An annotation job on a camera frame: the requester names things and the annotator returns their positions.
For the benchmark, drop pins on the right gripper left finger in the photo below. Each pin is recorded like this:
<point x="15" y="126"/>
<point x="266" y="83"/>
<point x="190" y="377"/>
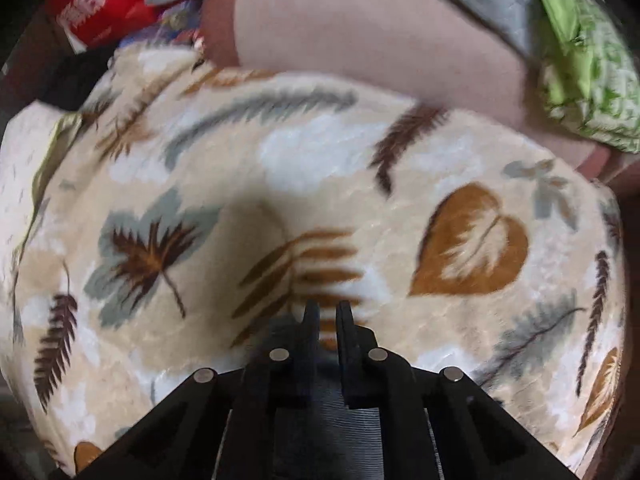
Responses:
<point x="220" y="425"/>

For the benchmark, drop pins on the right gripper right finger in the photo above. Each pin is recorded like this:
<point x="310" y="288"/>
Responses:
<point x="435" y="425"/>

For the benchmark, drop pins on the leaf pattern beige blanket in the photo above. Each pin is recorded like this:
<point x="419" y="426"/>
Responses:
<point x="185" y="209"/>

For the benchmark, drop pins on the white pillow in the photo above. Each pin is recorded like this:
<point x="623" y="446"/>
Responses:
<point x="25" y="145"/>

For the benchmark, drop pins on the green patterned cloth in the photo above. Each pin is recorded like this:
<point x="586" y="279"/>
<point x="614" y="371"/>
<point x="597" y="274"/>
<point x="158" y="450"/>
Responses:
<point x="588" y="78"/>

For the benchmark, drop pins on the red printed bag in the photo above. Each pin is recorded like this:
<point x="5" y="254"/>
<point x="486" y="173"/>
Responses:
<point x="96" y="22"/>

